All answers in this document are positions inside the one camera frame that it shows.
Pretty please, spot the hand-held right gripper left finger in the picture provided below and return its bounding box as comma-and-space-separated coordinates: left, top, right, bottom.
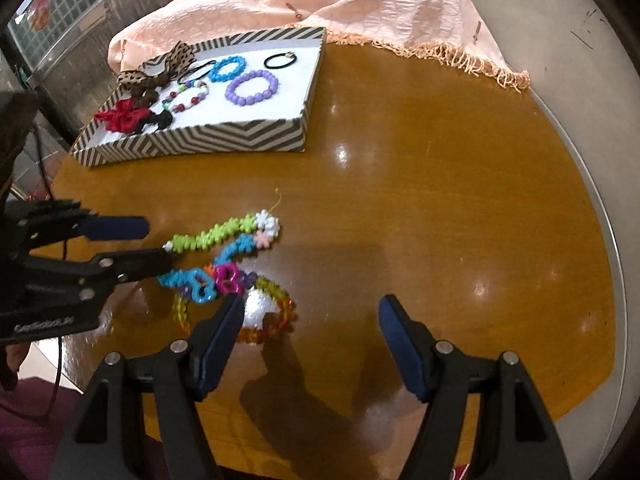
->
50, 292, 247, 480

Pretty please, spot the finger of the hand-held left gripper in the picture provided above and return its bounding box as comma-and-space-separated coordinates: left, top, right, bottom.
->
20, 200, 151, 256
20, 247, 176, 307

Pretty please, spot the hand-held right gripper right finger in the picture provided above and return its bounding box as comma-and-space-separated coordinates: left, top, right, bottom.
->
377, 294, 573, 480

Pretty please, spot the blue butterfly bead strap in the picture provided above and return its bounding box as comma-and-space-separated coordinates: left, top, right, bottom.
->
157, 232, 273, 306

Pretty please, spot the amber translucent bead bracelet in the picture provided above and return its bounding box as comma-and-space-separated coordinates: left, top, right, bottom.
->
172, 272, 297, 345

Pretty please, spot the green bead strap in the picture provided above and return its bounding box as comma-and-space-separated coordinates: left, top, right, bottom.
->
162, 187, 282, 255

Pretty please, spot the red ribbon bow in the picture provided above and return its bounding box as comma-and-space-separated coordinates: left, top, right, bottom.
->
95, 99, 151, 135

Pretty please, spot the multicoloured bead bracelet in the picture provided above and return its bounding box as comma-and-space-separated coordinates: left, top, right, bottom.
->
162, 80, 211, 115

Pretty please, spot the purple bead bracelet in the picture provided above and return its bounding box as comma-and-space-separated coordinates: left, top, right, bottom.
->
225, 70, 278, 107

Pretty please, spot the blue bead bracelet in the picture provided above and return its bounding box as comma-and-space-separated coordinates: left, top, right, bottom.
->
207, 55, 248, 83

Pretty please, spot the striped tray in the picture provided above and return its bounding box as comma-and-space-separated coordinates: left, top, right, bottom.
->
74, 26, 328, 167

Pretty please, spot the person's left hand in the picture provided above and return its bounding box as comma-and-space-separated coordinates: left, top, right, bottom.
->
0, 342, 32, 378

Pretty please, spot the black bow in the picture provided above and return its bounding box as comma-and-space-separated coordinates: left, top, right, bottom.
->
145, 109, 175, 131

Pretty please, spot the maroon clothing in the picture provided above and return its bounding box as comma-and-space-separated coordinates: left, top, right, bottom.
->
0, 380, 81, 480

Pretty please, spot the dark brown scrunchie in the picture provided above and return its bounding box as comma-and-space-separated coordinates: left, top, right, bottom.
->
131, 87, 163, 111

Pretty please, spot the brown polka-dot bow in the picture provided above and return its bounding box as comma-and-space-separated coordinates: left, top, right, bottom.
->
117, 41, 197, 87

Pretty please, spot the glass display cabinet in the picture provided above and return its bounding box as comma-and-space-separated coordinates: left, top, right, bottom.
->
0, 0, 143, 92

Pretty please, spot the peach cloth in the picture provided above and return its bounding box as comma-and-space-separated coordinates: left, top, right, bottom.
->
107, 0, 531, 93

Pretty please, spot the black cable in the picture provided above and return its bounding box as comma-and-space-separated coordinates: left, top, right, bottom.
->
27, 125, 67, 417

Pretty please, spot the black hair tie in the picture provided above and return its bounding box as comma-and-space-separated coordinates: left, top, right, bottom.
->
177, 60, 217, 86
263, 51, 298, 71

